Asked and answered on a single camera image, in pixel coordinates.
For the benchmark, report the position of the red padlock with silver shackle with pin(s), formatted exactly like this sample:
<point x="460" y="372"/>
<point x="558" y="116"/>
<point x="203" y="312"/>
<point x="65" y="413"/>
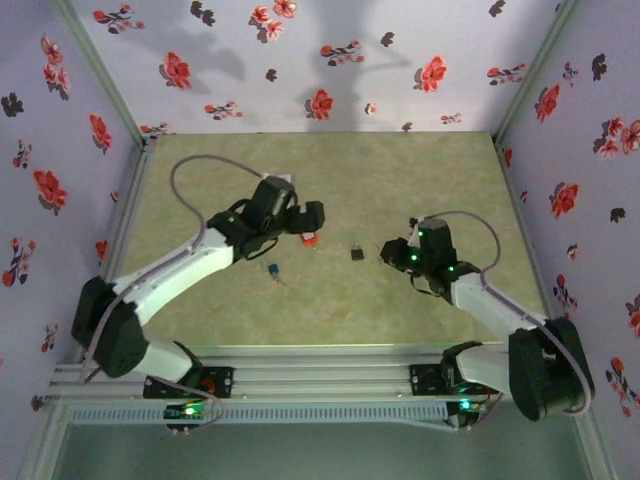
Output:
<point x="309" y="240"/>

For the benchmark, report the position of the blue-headed key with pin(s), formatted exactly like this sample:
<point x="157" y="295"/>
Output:
<point x="273" y="270"/>

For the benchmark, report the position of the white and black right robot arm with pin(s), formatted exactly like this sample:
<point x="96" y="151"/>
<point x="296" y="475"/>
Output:
<point x="490" y="305"/>

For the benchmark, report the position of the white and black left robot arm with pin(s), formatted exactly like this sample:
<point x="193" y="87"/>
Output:
<point x="175" y="272"/>

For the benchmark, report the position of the small black padlock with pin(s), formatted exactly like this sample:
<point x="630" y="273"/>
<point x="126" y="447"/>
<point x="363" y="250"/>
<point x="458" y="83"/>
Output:
<point x="358" y="254"/>

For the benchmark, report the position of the circuit board with green light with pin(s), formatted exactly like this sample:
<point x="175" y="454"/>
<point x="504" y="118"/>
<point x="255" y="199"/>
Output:
<point x="189" y="411"/>
<point x="465" y="404"/>

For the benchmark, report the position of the aluminium side rail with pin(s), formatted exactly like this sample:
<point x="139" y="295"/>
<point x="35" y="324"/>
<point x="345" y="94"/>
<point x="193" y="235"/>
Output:
<point x="527" y="240"/>
<point x="120" y="230"/>

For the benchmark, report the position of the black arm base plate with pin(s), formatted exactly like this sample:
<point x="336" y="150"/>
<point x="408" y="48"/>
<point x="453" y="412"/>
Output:
<point x="422" y="380"/>
<point x="225" y="382"/>

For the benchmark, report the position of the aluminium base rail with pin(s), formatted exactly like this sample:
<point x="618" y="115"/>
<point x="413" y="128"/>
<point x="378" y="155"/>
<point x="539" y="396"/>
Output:
<point x="320" y="370"/>

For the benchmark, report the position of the aluminium frame post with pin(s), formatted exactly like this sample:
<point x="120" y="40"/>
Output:
<point x="530" y="75"/>
<point x="107" y="90"/>

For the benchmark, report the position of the aluminium lower frame bar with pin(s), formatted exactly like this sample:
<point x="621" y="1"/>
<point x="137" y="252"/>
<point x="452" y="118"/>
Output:
<point x="42" y="445"/>
<point x="595" y="450"/>

